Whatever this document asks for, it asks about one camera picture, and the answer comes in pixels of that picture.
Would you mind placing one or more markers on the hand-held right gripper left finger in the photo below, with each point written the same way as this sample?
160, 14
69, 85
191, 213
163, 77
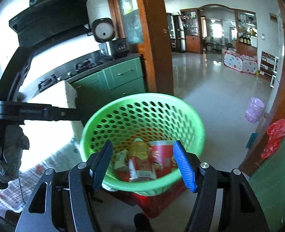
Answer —
102, 164

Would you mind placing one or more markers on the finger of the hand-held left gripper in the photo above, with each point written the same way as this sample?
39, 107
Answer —
36, 112
14, 75

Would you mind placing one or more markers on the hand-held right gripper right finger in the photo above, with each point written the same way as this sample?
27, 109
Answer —
184, 169

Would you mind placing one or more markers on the red paper cup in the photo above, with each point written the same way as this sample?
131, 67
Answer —
161, 154

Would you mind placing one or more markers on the pink plastic bottle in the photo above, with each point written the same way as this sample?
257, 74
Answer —
140, 159

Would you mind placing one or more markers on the green plastic basket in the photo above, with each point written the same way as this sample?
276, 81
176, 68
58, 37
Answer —
142, 106

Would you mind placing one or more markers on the person's left hand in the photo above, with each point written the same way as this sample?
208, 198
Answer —
11, 164

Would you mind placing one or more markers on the printed white tablecloth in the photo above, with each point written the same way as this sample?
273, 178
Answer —
48, 130

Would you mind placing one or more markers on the red plastic stool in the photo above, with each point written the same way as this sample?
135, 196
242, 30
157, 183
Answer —
154, 203

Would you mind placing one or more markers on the black gas stove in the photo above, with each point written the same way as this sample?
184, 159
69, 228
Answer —
82, 66

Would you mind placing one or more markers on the black range hood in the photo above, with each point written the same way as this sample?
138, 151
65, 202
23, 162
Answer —
50, 19

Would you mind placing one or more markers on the dark shoe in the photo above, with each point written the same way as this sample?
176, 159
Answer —
142, 223

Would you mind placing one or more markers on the green kitchen cabinet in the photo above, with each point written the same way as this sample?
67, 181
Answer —
123, 77

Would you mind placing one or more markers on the pink bin bag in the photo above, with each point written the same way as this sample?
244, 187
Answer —
253, 110

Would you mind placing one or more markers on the green cupboard door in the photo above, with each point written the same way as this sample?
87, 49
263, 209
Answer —
275, 186

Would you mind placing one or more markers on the red plastic bag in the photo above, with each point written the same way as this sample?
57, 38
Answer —
275, 133

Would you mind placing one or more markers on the black rice cooker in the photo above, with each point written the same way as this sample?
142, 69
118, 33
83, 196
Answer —
108, 36

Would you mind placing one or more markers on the polka dot play tent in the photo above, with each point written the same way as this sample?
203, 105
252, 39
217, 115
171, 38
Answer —
239, 62

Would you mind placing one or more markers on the wooden display cabinet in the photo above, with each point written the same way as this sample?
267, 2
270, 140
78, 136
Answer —
247, 48
191, 43

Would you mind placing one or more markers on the wooden glass-door cabinet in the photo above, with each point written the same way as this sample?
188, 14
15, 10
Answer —
154, 41

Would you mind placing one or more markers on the low white shelf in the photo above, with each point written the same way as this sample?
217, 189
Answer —
268, 64

